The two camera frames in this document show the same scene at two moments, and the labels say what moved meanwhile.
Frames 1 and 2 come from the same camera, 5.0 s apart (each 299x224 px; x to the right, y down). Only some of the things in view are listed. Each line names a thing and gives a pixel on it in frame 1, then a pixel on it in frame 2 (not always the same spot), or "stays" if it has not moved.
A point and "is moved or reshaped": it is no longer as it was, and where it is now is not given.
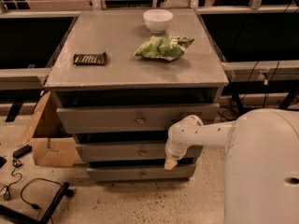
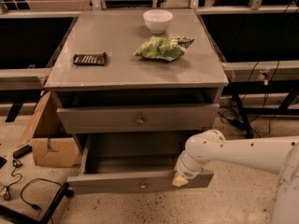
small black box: (22, 151) stays
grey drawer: (136, 152) is moved or reshaped
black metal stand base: (27, 218) stays
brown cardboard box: (53, 145) stays
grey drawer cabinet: (122, 79) stays
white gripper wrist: (173, 153) to (186, 171)
